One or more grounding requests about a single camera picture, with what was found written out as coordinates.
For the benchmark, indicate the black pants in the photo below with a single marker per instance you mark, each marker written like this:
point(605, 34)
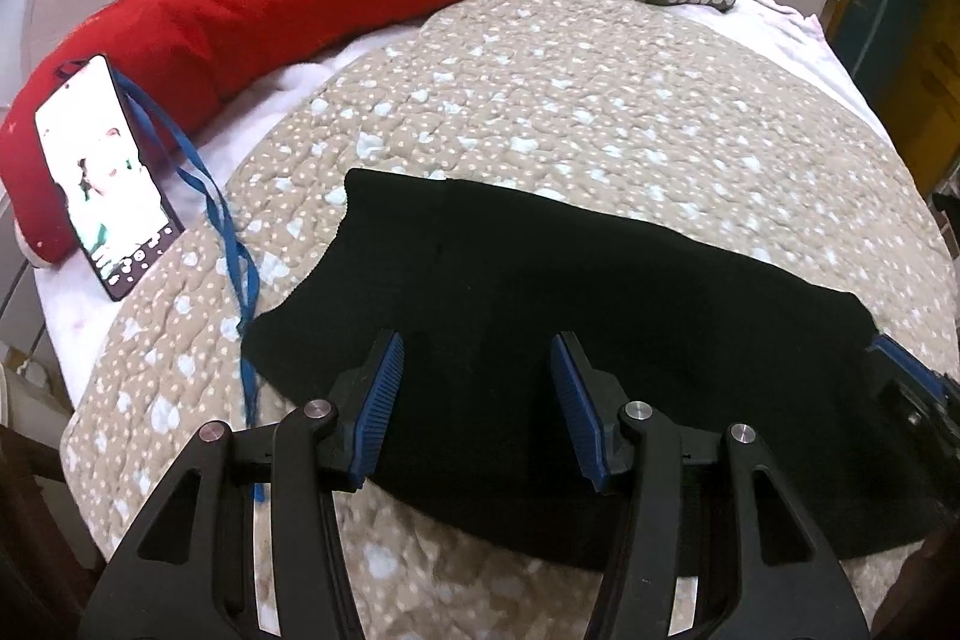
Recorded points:
point(570, 310)

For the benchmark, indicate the beige quilted blanket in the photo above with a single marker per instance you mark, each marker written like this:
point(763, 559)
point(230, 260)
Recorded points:
point(540, 108)

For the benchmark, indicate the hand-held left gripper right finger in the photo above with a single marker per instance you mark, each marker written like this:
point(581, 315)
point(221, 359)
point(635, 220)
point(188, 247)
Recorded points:
point(574, 391)

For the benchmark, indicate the smartphone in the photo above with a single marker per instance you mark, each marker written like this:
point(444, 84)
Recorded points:
point(105, 175)

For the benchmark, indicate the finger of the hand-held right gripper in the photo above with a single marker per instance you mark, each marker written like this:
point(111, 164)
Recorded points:
point(916, 379)

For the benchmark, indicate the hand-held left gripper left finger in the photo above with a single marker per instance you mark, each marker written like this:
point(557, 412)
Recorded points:
point(379, 391)

